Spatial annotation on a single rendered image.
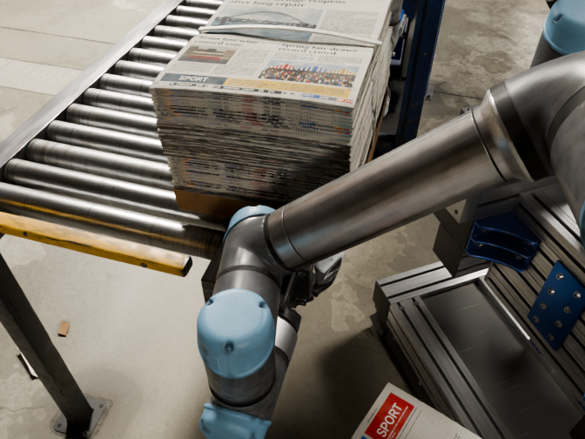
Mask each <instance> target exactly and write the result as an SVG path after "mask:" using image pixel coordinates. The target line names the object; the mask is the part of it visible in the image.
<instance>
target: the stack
mask: <svg viewBox="0 0 585 439"><path fill-rule="evenodd" d="M351 439H482V438H480V437H478V436H477V435H476V434H474V433H472V432H471V431H469V430H468V429H465V428H464V427H462V426H461V425H460V424H458V423H457V422H455V421H453V420H451V419H450V418H448V417H447V416H445V415H443V414H442V413H440V412H439V411H437V410H435V409H433V408H431V407H430V406H428V405H426V404H425V403H424V402H422V401H420V400H418V399H417V398H415V397H413V396H411V395H410V394H408V393H406V392H405V391H403V390H401V389H399V388H397V387H395V386H394V385H393V384H391V383H388V384H387V385H386V386H385V388H384V389H383V391H382V392H381V394H380V396H379V397H378V399H377V400H376V401H375V403H374V404H373V406H372V407H371V408H370V410H369V411H368V413H367V414H366V416H365V418H364V419H363V421H362V422H361V424H360V425H359V427H358V428H357V429H356V431H355V432H354V434H353V436H352V437H351Z"/></svg>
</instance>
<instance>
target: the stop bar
mask: <svg viewBox="0 0 585 439"><path fill-rule="evenodd" d="M0 233H5V234H8V235H12V236H16V237H19V238H24V239H27V240H34V241H37V242H41V243H44V244H48V245H52V246H56V247H62V248H66V249H70V250H73V251H77V252H80V253H87V254H91V255H95V256H98V257H102V258H106V259H109V260H115V261H119V262H123V263H127V264H131V265H134V266H138V267H143V268H148V269H151V270H155V271H159V272H163V273H167V274H173V275H177V276H180V277H185V276H186V275H187V274H188V273H189V271H190V269H191V268H192V264H193V263H192V257H191V256H188V255H184V254H181V253H174V252H170V251H165V250H162V249H158V248H155V247H148V246H144V245H140V244H136V243H132V242H129V241H124V240H118V239H114V238H110V237H106V236H103V235H99V234H95V233H88V232H84V231H80V230H77V229H73V228H69V227H65V226H59V225H54V224H51V223H47V222H42V221H39V220H35V219H28V218H25V217H21V216H17V215H13V214H9V213H2V212H0Z"/></svg>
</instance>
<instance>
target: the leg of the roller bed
mask: <svg viewBox="0 0 585 439"><path fill-rule="evenodd" d="M0 322H1V323H2V325H3V327H4V328H5V329H6V331H7V332H8V334H9V335H10V337H11V339H12V340H13V341H14V342H15V344H16V345H17V347H18V349H19V350H20V351H21V353H22V354H23V356H24V358H25V359H26V361H27V362H28V363H29V364H30V366H31V368H32V369H33V370H34V372H35V373H36V375H37V377H38V378H39V380H40V381H41V383H42V384H43V385H44V387H45V388H46V390H47V391H48V392H49V394H50V396H51V397H52V399H53V400H54V402H55V403H56V405H57V406H58V407H59V409H60V410H61V411H62V413H63V414H64V416H65V418H66V419H67V421H68V422H73V423H75V424H79V425H84V423H85V422H86V420H87V418H88V416H89V415H90V413H91V411H92V408H91V405H90V404H89V403H88V401H87V400H86V398H85V396H84V394H83V392H82V390H81V389H80V387H79V386H78V385H77V382H76V380H75V379H74V377H73V375H72V374H71V372H70V370H69V369H68V367H67V365H66V364H65V362H64V360H63V358H62V356H61V355H60V354H59V352H58V350H57V349H56V347H55V346H54V345H53V343H52V341H51V339H50V336H49V335H48V333H47V331H46V329H45V328H44V325H43V324H42V322H41V321H40V319H39V318H38V316H37V314H36V312H35V310H34V309H33V307H32V305H31V304H30V302H29V300H28V299H27V297H26V295H25V293H24V291H23V289H22V288H21V287H20V285H19V284H18V282H17V279H16V278H15V276H14V274H13V273H12V272H11V270H10V268H9V266H8V264H7V263H6V261H5V259H4V257H3V256H2V254H1V253H0Z"/></svg>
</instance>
